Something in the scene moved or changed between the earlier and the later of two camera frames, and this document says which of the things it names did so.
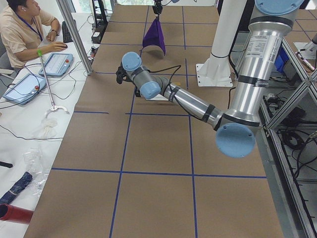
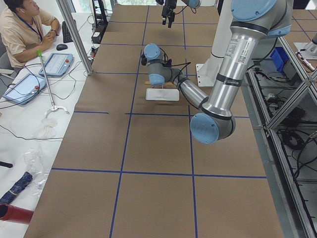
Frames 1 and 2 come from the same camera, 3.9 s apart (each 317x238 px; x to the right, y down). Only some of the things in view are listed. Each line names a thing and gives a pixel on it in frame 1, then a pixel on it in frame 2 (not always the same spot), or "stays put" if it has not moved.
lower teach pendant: x=25 y=90 stays put
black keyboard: x=66 y=35 stays put
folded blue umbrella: x=18 y=186 stays put
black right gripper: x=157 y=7 to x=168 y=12
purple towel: x=155 y=35 to x=169 y=64
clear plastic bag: x=33 y=157 stays put
